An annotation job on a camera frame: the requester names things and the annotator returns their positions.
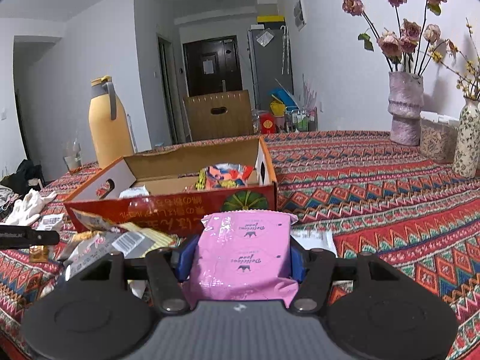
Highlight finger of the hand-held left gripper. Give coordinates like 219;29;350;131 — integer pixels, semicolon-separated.
0;225;61;249

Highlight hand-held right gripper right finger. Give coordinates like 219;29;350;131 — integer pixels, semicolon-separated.
288;238;401;316

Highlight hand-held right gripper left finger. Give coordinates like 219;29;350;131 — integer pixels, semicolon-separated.
80;234;200;316

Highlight white snack packet black print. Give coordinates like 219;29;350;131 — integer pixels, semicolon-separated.
290;229;338;258

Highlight orange cardboard box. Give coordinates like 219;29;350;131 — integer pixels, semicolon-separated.
63;135;278;238

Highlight pink snack packet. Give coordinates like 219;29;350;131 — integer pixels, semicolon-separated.
182;211;299;308

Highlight red blue noodle snack bag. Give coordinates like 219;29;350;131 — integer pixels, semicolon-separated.
196;163;256;191

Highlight small orange sealed cup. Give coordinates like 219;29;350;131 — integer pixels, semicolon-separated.
29;245;49;264

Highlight white packet with black text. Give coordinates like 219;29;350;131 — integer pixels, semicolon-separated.
37;213;65;231

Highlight white cotton glove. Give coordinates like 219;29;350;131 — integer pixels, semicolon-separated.
4;189;58;226

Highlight black bag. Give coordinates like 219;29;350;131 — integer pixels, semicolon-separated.
0;159;44;196

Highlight silver red print packet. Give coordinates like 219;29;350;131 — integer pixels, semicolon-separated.
56;230;151;271

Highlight clear glass cup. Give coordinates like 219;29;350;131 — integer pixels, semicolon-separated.
64;140;82;175

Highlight yellow thermos jug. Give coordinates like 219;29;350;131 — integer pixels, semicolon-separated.
88;76;135;169

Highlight brown cardboard box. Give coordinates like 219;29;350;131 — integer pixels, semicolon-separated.
182;90;254;144

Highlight clear container of grain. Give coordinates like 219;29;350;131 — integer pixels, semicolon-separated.
419;111;460;164

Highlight pink textured vase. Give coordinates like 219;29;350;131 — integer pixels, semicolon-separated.
387;71;424;147

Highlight dark entrance door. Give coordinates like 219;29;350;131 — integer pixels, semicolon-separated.
182;36;244;98

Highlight grey refrigerator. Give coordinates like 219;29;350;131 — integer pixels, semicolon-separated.
247;25;294;112

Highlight floral ceramic vase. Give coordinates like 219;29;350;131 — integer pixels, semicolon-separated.
452;97;480;179

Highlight white folded umbrella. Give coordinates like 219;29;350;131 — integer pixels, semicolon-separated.
280;25;291;76

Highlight dried rose bouquet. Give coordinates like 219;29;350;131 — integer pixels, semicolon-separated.
337;0;458;77

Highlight yellow flower branches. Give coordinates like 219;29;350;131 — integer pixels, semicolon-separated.
437;17;480;102

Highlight wire storage rack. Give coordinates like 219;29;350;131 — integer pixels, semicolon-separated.
285;107;319;133

